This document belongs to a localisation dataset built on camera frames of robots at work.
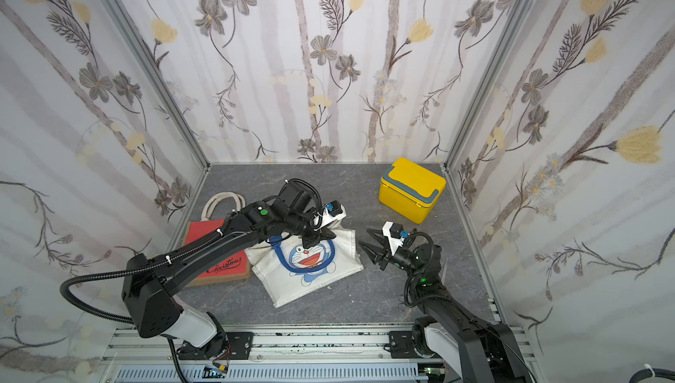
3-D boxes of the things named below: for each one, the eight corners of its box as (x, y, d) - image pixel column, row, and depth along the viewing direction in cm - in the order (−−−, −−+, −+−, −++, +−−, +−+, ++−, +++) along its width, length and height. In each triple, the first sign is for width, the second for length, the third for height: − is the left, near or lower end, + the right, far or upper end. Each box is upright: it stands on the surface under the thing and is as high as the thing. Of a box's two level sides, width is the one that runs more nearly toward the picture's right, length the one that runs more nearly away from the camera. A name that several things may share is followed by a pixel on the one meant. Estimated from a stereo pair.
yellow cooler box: (369, 207, 108) (373, 184, 96) (394, 179, 118) (400, 155, 106) (415, 235, 100) (425, 213, 88) (437, 202, 110) (448, 179, 98)
